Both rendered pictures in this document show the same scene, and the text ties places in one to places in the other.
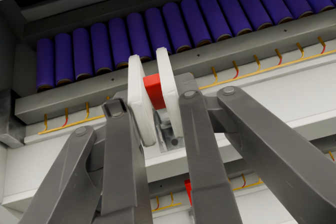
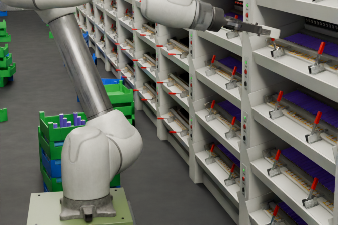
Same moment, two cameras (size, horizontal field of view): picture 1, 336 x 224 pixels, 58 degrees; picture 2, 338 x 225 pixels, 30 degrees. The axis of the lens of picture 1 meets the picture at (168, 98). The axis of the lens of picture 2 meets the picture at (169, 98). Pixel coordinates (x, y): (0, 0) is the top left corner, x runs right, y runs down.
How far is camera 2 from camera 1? 1.94 m
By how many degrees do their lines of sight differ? 69
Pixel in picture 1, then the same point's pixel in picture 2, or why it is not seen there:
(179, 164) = (271, 63)
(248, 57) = (302, 52)
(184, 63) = (293, 45)
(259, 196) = (291, 122)
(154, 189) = (283, 101)
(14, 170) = (261, 48)
